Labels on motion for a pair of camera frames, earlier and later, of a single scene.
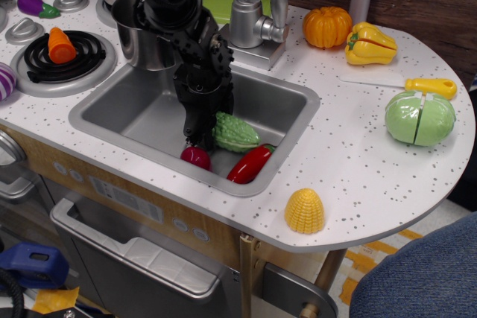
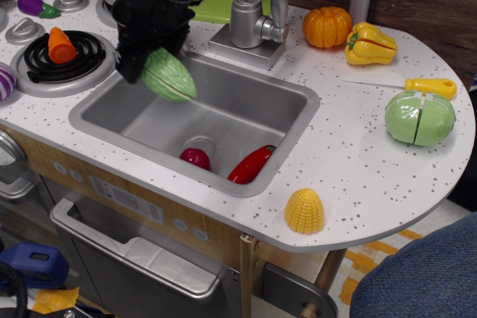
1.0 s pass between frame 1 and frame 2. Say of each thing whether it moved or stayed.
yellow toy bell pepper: stayed
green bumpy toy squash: moved
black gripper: moved
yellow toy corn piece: stayed
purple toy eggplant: stayed
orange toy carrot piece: stayed
